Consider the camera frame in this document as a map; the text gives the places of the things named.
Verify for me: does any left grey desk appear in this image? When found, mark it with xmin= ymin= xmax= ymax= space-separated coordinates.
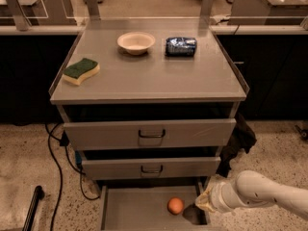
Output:
xmin=0 ymin=0 xmax=77 ymax=26

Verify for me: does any grey desk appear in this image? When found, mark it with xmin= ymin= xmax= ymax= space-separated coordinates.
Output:
xmin=228 ymin=0 xmax=308 ymax=25
xmin=0 ymin=0 xmax=77 ymax=26

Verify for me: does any grey metal drawer cabinet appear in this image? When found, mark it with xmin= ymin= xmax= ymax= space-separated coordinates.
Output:
xmin=48 ymin=17 xmax=250 ymax=231

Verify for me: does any grey middle drawer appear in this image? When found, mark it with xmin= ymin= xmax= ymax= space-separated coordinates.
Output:
xmin=82 ymin=157 xmax=220 ymax=180

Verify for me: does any clear acrylic barrier panel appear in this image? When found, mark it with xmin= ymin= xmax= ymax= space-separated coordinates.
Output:
xmin=0 ymin=0 xmax=308 ymax=32

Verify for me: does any grey bottom drawer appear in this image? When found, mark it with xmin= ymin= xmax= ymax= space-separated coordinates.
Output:
xmin=97 ymin=185 xmax=221 ymax=231

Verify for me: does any blue crushed soda can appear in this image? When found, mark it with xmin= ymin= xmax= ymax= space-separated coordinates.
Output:
xmin=166 ymin=37 xmax=197 ymax=57

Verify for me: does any white paper bowl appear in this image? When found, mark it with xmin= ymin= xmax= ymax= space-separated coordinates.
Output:
xmin=117 ymin=32 xmax=156 ymax=56

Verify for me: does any black bar lower left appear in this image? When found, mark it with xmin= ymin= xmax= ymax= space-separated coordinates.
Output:
xmin=22 ymin=186 xmax=44 ymax=231

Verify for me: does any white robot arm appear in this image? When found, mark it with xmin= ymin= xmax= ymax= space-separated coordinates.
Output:
xmin=195 ymin=170 xmax=308 ymax=220

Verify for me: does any green yellow sponge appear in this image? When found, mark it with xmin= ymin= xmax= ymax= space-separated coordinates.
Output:
xmin=63 ymin=58 xmax=100 ymax=86

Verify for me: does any grey top drawer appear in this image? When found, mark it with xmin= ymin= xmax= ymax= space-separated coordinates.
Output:
xmin=64 ymin=118 xmax=236 ymax=150

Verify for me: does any black power cable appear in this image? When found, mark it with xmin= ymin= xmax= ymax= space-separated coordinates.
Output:
xmin=44 ymin=122 xmax=100 ymax=231

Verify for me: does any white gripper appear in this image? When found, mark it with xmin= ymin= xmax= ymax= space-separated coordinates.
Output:
xmin=194 ymin=182 xmax=232 ymax=213

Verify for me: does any dark cloth bag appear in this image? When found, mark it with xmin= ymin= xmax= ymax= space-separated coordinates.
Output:
xmin=217 ymin=113 xmax=257 ymax=178

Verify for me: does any orange fruit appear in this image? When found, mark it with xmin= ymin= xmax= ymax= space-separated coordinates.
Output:
xmin=167 ymin=197 xmax=184 ymax=215

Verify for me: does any right grey desk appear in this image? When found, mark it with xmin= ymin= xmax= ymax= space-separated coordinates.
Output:
xmin=228 ymin=0 xmax=308 ymax=25

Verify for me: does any black wheel at right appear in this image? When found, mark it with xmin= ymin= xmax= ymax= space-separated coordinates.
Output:
xmin=295 ymin=125 xmax=308 ymax=141

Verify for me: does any grey drawer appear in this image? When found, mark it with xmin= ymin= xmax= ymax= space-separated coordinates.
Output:
xmin=82 ymin=157 xmax=220 ymax=180
xmin=64 ymin=118 xmax=236 ymax=150
xmin=97 ymin=185 xmax=221 ymax=231

